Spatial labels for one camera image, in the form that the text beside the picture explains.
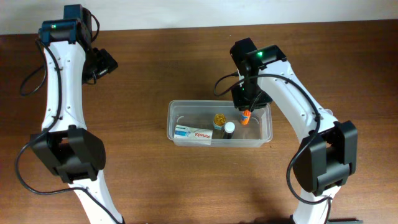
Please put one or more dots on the gold lid balm jar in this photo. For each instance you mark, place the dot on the gold lid balm jar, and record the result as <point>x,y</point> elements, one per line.
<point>219,121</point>

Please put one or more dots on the clear plastic container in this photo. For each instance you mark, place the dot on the clear plastic container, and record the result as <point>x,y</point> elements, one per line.
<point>200,113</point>

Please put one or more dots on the dark brown syrup bottle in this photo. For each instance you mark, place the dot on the dark brown syrup bottle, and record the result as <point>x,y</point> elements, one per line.
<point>228,130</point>

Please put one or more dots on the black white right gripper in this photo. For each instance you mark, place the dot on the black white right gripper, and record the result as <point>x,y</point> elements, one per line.
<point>252,101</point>

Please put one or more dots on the orange tube white cap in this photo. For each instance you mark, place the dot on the orange tube white cap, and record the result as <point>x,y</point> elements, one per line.
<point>245,117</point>

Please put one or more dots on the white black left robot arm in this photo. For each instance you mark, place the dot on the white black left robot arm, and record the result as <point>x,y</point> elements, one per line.
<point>64,145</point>

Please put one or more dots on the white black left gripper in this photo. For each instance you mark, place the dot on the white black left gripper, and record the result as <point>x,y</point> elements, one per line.
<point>104,64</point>

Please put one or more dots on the white Panadol medicine box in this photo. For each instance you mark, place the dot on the white Panadol medicine box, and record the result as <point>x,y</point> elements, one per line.
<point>193,135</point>

